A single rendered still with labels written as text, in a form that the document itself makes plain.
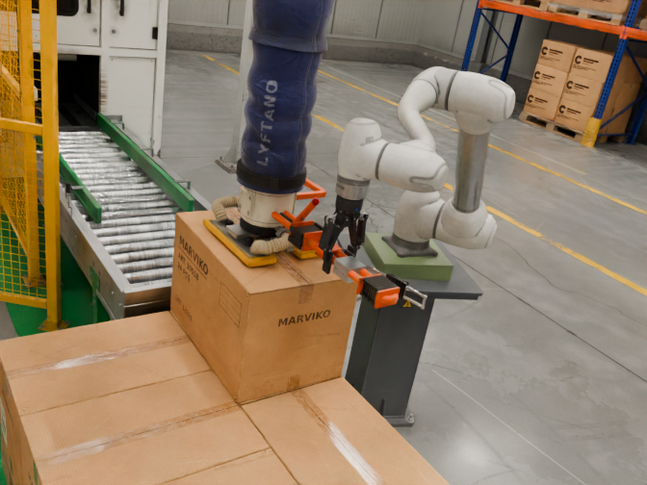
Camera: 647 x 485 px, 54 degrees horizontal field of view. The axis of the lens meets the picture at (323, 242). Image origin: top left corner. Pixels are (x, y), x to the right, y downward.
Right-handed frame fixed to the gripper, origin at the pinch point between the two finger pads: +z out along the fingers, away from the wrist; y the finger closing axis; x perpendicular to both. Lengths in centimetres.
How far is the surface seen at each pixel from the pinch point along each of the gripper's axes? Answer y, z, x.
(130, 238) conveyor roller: 15, 53, -134
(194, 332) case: 21, 48, -46
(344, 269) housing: 3.4, -1.4, 7.2
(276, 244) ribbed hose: 7.7, 4.0, -21.5
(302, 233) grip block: 3.8, -2.7, -14.4
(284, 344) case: 7.2, 33.7, -10.2
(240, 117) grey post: -156, 63, -360
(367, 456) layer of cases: -3, 53, 25
